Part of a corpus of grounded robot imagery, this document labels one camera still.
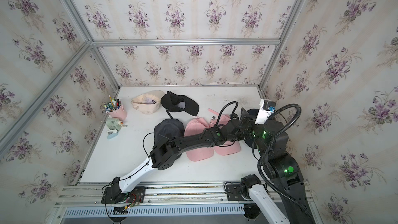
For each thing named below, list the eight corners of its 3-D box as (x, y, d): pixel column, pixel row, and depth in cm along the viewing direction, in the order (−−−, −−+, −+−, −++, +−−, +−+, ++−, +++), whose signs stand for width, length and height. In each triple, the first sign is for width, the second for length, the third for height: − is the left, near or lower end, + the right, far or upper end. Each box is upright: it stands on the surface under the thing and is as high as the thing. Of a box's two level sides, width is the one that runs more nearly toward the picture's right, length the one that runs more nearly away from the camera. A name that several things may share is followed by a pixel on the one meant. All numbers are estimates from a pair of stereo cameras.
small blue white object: (108, 139, 94) (106, 137, 92) (109, 133, 97) (107, 130, 95) (117, 137, 95) (116, 135, 93) (118, 131, 98) (116, 129, 96)
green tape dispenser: (110, 131, 97) (104, 124, 91) (113, 124, 100) (107, 117, 94) (125, 131, 97) (119, 124, 91) (127, 125, 101) (122, 117, 94)
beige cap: (131, 115, 105) (126, 108, 98) (137, 97, 116) (134, 89, 109) (163, 116, 105) (161, 108, 98) (167, 97, 116) (165, 89, 109)
